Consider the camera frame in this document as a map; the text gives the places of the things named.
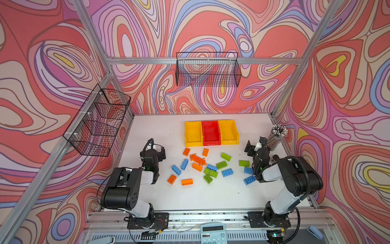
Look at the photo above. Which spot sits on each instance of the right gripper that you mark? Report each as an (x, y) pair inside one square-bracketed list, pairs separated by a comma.
[(250, 148)]

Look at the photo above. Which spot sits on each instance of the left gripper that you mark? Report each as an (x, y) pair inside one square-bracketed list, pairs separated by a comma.
[(161, 154)]

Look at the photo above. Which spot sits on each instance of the green lego brick top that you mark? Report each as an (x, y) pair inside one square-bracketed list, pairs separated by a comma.
[(226, 157)]

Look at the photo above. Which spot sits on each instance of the green lego brick pair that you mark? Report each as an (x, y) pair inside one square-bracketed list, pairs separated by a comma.
[(211, 173)]

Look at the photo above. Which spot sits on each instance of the green lego brick bottom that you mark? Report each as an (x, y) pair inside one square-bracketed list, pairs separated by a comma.
[(207, 179)]

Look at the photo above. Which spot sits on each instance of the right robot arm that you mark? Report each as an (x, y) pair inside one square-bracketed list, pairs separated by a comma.
[(299, 178)]

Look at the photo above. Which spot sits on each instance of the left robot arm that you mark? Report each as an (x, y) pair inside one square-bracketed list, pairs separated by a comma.
[(122, 191)]

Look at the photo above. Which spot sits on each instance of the orange lego brick front left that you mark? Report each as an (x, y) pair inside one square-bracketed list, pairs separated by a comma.
[(172, 179)]

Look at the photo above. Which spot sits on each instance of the blue lego brick standing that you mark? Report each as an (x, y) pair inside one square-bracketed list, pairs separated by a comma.
[(184, 164)]

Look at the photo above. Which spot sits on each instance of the right yellow plastic bin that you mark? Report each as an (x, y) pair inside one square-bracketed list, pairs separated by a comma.
[(229, 132)]

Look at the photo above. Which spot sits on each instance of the yellow plastic bin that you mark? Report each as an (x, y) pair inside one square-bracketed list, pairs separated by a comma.
[(229, 132), (193, 134)]

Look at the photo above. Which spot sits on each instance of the orange lego brick upside down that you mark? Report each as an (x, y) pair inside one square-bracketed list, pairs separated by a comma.
[(186, 152)]

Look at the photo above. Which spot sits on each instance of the orange lego chassis plate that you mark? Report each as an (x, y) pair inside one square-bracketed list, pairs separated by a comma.
[(198, 160)]

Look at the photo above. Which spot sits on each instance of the left yellow plastic bin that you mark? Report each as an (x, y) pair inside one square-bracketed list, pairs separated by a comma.
[(193, 134)]

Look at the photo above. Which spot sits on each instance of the orange lego brick on side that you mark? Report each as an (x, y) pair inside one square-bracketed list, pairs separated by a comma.
[(197, 167)]

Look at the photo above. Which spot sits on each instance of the red plastic bin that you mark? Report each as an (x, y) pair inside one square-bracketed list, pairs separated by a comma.
[(211, 133)]

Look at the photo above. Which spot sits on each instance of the orange lego brick studs up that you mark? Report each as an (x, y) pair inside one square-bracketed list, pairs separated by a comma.
[(205, 152)]

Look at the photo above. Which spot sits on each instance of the light blue calculator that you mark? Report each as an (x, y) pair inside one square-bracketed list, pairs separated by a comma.
[(213, 233)]

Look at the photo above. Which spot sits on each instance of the wire basket on left wall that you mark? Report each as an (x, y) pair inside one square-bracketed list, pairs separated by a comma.
[(101, 117)]

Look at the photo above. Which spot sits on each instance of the wire basket on wall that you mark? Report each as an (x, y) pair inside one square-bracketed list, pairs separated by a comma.
[(101, 117), (207, 69)]

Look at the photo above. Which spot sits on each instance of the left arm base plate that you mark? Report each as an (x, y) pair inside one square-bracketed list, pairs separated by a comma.
[(154, 221)]

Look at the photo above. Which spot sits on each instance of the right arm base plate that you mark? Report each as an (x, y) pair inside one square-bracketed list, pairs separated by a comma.
[(261, 219)]

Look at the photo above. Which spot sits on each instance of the wire basket on back wall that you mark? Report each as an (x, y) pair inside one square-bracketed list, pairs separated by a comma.
[(207, 69)]

